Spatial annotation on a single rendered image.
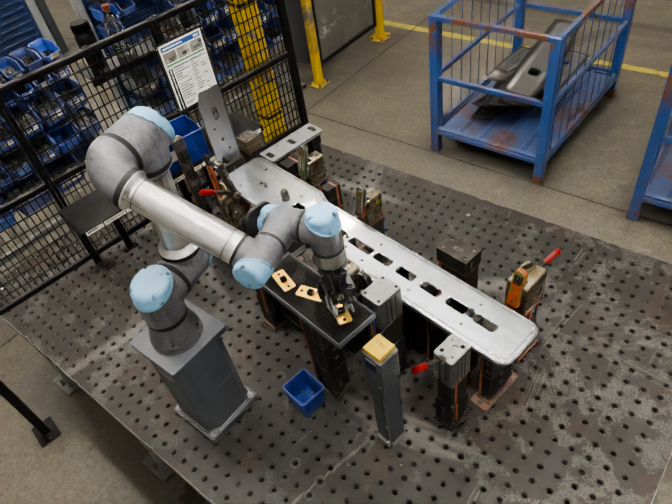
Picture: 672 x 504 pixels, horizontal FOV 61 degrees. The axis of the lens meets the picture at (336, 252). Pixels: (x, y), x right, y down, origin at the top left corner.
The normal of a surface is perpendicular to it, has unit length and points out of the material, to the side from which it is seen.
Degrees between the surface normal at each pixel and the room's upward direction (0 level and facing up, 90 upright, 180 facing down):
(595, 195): 0
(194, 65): 90
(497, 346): 0
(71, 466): 0
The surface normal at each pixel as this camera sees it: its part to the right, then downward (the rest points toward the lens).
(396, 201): -0.14, -0.70
